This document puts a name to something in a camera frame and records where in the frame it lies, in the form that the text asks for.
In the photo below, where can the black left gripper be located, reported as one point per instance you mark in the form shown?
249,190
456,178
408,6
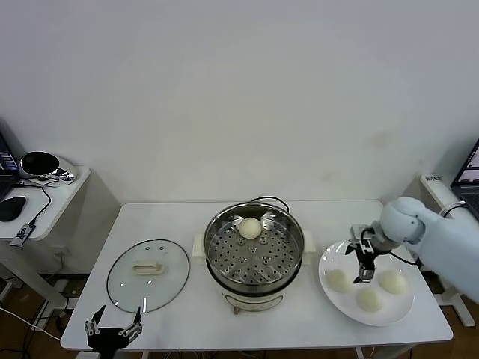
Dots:
108,338

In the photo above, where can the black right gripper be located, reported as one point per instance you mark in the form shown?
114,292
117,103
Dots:
366,252

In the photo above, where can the white steamed baozi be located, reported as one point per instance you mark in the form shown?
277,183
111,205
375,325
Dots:
340,280
369,300
393,282
250,228

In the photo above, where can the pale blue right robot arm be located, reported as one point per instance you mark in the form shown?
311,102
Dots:
441,239

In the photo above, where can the stainless steel steamer basket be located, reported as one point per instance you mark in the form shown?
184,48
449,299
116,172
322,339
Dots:
221,224

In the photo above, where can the white round plate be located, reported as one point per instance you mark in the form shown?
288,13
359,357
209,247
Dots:
337,254

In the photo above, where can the white label sticker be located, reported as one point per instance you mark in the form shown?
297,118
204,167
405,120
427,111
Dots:
433,178

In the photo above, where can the cream electric pot base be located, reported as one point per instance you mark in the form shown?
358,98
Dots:
250,299

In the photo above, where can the grey usb hub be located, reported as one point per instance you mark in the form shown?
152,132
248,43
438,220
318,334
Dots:
22,235

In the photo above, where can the white side table with mouse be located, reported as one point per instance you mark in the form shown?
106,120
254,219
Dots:
56,202

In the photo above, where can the black computer mouse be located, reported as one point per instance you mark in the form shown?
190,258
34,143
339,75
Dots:
13,207

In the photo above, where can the black laptop beside chrome object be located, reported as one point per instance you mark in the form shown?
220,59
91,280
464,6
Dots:
5,164

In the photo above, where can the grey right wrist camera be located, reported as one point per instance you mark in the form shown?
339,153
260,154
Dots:
361,230

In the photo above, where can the white wall socket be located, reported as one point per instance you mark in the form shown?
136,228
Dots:
61,254

